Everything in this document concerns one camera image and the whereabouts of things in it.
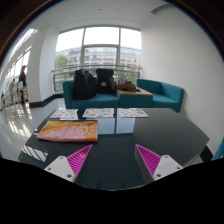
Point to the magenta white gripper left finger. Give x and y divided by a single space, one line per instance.
69 167

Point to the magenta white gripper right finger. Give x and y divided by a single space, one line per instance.
153 166

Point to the orange pink folded towel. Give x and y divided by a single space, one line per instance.
69 131

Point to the left printed paper sheet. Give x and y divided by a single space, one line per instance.
65 114

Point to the right printed paper sheet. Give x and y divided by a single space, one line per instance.
132 113

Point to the teal chair edge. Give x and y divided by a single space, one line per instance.
220 151

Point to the teal sofa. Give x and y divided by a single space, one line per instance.
164 96

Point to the wooden sofa side table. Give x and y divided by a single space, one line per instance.
138 91

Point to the black backpack left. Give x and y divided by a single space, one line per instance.
84 85

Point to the black backpack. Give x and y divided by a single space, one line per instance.
84 85
105 80

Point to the brown jacket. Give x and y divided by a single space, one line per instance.
126 85

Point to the metal window railing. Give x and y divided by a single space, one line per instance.
127 72

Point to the black backpack right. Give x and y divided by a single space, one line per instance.
105 80

